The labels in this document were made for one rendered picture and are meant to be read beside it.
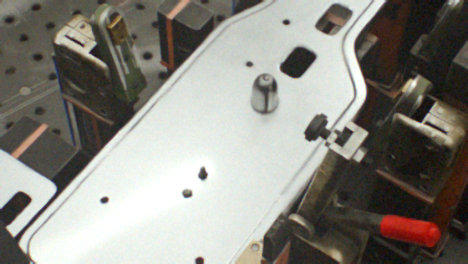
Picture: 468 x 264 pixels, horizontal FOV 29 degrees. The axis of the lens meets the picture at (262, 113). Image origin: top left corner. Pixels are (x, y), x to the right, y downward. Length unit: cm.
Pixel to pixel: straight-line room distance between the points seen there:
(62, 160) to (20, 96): 43
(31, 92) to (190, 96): 46
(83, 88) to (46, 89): 35
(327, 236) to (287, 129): 18
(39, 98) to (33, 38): 13
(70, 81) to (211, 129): 21
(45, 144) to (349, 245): 38
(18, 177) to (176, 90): 21
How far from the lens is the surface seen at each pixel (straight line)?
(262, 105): 105
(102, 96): 111
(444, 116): 101
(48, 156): 107
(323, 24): 117
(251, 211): 99
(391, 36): 139
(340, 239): 93
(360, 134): 80
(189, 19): 117
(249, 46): 113
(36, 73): 151
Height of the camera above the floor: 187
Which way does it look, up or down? 55 degrees down
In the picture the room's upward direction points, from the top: 4 degrees clockwise
